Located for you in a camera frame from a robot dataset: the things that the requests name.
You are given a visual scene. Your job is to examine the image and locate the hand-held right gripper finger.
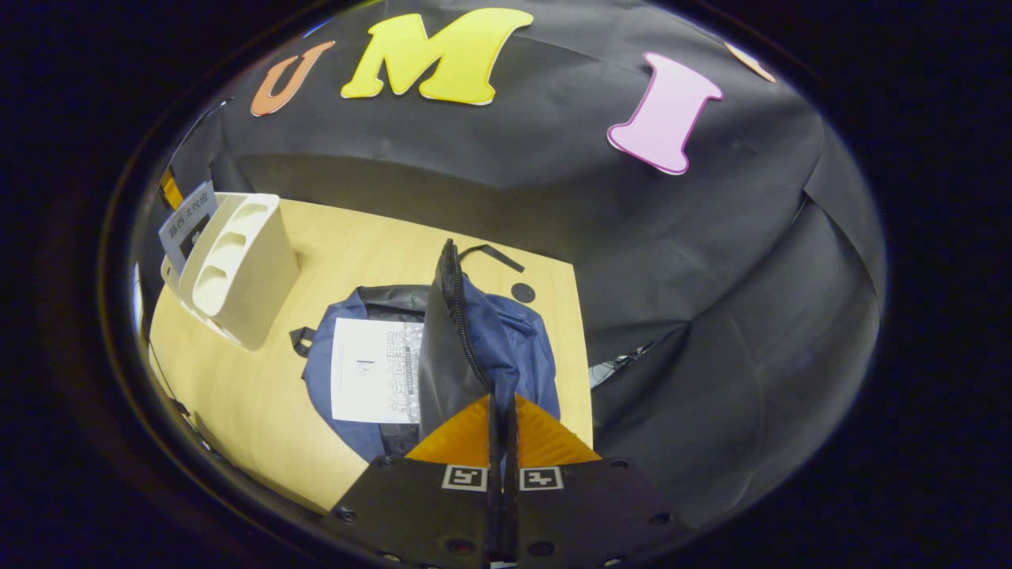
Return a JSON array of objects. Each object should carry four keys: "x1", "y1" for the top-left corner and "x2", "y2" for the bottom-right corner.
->
[
  {"x1": 506, "y1": 394, "x2": 689, "y2": 568},
  {"x1": 320, "y1": 394, "x2": 502, "y2": 568}
]

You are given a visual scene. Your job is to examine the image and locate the blue schoolbag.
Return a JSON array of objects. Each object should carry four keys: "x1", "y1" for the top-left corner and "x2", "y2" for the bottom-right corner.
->
[{"x1": 289, "y1": 239, "x2": 562, "y2": 463}]

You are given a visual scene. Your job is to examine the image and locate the white plastic bookshelf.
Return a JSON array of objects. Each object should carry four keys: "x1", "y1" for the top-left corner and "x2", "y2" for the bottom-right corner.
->
[{"x1": 160, "y1": 192, "x2": 301, "y2": 351}]

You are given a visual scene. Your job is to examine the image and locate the white cover book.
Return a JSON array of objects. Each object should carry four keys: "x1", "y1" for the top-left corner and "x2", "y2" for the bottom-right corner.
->
[{"x1": 330, "y1": 318, "x2": 425, "y2": 425}]

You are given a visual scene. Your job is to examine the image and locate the grey metal frame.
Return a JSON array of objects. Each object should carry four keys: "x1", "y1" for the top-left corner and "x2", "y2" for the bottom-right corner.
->
[{"x1": 589, "y1": 341, "x2": 657, "y2": 390}]

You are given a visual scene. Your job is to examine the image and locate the black backdrop cloth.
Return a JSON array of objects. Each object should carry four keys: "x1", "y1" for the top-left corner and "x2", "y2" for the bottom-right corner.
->
[{"x1": 130, "y1": 0, "x2": 886, "y2": 530}]

